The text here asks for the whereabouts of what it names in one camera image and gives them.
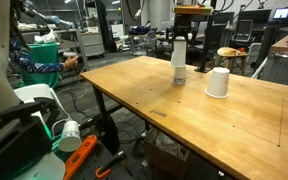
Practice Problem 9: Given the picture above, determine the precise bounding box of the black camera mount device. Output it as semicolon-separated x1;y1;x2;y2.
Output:
0;101;53;180

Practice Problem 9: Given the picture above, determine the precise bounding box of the light wooden desk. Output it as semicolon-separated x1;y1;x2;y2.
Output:
270;31;288;56

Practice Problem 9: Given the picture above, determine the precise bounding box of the black stand pole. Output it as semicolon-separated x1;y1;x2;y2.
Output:
194;0;218;74

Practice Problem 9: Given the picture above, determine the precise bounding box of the round wooden stool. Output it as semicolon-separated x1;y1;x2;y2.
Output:
216;46;252;77

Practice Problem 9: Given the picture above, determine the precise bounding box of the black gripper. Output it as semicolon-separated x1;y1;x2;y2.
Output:
171;13;194;43

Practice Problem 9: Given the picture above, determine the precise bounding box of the black hanging coat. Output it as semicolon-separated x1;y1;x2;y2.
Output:
95;0;118;54

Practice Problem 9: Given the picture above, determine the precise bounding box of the grey filing cabinet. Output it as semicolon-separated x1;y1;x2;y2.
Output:
81;31;106;58

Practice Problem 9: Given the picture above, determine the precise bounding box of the white plastic chair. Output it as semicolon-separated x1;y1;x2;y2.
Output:
9;83;72;128

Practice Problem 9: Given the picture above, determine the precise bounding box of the tall white paper cup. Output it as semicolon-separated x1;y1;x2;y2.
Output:
170;35;188;69

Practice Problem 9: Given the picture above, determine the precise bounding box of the large white paper cup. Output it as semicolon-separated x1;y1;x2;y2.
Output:
205;66;231;100

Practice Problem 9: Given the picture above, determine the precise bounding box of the white handheld controller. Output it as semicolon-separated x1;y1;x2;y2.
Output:
62;50;78;58

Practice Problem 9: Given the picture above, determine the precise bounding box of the white cylindrical lamp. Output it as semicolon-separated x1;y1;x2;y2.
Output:
57;119;83;153

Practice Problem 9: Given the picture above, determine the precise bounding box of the black computer monitor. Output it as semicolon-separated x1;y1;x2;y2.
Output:
238;9;272;24

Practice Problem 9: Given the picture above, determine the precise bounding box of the black clamp orange handle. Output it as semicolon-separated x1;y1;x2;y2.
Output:
95;150;127;179

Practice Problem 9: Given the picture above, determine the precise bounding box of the lit computer monitor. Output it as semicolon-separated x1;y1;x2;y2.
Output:
272;6;288;21

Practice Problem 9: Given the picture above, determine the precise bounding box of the black mesh office chair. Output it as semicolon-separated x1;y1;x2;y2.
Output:
232;19;256;51

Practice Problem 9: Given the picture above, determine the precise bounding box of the orange gripper mount plate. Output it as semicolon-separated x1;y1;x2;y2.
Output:
172;4;214;16

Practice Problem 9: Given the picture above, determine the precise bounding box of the green cloth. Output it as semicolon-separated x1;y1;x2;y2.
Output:
18;43;61;89

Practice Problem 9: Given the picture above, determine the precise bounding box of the brown cardboard box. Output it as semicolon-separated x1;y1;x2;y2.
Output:
143;128;192;180

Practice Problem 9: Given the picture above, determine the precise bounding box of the dark blue bag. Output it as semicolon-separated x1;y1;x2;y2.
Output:
129;25;149;36

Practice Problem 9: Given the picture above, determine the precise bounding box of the black floor cable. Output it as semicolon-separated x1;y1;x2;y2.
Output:
58;88;95;121

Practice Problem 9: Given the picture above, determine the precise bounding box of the person right hand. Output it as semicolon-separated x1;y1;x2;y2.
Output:
63;55;79;70

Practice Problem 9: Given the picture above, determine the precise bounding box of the orange spirit level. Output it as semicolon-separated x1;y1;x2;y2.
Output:
63;134;99;180

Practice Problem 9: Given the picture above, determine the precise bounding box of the grey metal shelf rack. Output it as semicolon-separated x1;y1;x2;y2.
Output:
20;28;91;86

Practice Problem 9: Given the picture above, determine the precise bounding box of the person right forearm patterned sleeve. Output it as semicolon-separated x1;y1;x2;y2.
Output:
23;61;67;74

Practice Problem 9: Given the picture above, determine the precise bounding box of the thin metal strip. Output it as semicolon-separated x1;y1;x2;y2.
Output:
151;109;168;118

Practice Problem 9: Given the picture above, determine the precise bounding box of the grey jointed robot arm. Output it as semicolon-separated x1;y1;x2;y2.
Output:
20;1;76;30

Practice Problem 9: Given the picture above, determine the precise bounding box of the small white cup printed band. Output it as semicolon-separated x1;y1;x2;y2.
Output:
172;65;188;86

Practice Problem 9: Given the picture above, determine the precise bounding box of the white crumpled bag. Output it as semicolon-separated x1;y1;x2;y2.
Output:
34;29;57;44

